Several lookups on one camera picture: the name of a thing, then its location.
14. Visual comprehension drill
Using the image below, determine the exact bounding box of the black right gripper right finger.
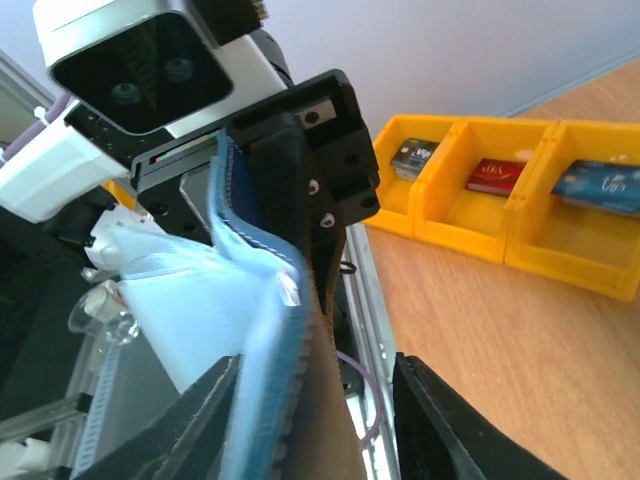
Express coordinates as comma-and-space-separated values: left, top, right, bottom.
393, 352, 564, 480

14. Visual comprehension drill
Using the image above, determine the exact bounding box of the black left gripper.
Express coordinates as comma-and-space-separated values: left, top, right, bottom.
65, 69, 380, 339

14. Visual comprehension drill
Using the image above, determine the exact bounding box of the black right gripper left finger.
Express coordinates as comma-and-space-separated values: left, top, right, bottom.
79, 355, 241, 480

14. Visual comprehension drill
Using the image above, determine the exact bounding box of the blue zip card holder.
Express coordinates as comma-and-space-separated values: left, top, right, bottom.
117, 128, 366, 480

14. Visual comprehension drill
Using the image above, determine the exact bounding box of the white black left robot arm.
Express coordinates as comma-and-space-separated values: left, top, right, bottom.
1, 1, 380, 392

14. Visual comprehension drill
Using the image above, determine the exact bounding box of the yellow bin with dark cards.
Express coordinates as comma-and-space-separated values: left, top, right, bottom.
363, 114, 462, 238

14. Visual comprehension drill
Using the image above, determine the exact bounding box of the dark card stack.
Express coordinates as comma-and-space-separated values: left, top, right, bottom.
391, 138, 439, 182

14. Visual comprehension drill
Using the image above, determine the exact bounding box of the yellow bin with red cards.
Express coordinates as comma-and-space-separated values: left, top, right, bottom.
413, 117, 557, 263

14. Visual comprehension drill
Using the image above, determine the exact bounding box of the red card stack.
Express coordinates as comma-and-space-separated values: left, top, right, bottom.
465, 158, 525, 197

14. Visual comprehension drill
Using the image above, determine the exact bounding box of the yellow bin with blue cards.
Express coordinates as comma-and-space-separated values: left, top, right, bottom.
505, 120, 639, 301

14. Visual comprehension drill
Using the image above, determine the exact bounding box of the blue card stack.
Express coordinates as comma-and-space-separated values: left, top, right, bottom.
552, 160, 639, 216

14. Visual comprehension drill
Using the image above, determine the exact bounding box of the grey slotted cable duct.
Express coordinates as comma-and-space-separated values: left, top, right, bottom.
71, 345, 123, 479

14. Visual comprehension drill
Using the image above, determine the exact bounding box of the aluminium rail base frame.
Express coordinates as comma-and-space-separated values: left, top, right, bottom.
341, 224, 401, 479

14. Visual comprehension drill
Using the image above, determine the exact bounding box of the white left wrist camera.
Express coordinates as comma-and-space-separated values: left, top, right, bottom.
1, 1, 291, 223

